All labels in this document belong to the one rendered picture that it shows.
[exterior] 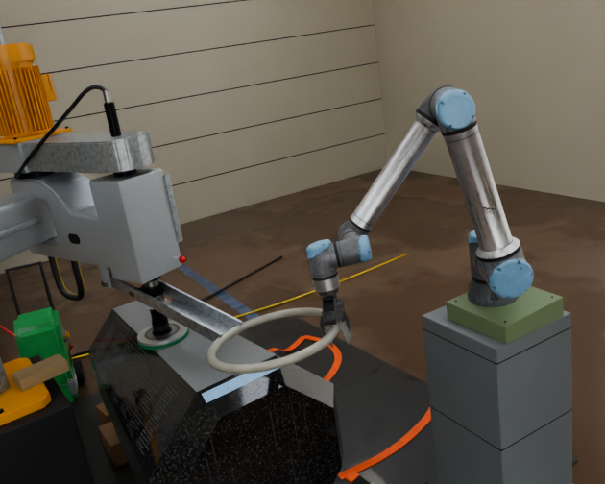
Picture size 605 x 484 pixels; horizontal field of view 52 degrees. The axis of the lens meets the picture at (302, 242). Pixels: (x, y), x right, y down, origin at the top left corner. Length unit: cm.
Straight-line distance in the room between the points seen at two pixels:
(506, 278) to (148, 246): 135
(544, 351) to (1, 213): 222
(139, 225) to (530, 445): 173
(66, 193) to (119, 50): 481
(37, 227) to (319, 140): 607
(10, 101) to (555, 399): 254
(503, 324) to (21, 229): 198
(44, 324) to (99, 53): 402
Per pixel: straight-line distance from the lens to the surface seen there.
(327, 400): 257
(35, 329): 421
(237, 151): 805
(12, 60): 299
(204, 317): 255
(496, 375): 237
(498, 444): 254
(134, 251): 249
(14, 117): 300
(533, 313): 240
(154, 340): 270
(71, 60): 745
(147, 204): 251
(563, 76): 696
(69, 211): 281
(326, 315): 212
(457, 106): 202
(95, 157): 250
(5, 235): 284
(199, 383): 235
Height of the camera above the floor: 197
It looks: 18 degrees down
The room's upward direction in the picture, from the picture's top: 8 degrees counter-clockwise
